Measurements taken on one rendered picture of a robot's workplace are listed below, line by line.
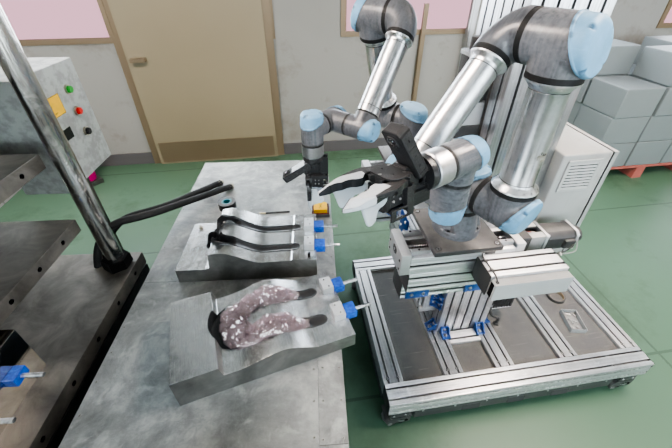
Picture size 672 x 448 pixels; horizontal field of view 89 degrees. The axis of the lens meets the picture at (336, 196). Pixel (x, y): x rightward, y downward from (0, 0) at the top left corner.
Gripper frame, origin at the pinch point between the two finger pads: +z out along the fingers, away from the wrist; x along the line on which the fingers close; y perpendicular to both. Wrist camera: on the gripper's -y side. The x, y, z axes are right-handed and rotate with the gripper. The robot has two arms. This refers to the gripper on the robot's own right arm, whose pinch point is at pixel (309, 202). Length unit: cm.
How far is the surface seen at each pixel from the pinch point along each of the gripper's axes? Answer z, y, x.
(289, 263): 13.7, -7.6, -17.7
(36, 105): -42, -73, -9
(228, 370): 14, -22, -55
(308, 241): 9.2, -0.7, -11.5
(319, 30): -21, 8, 235
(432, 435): 101, 51, -43
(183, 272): 16, -45, -18
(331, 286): 12.7, 6.9, -29.7
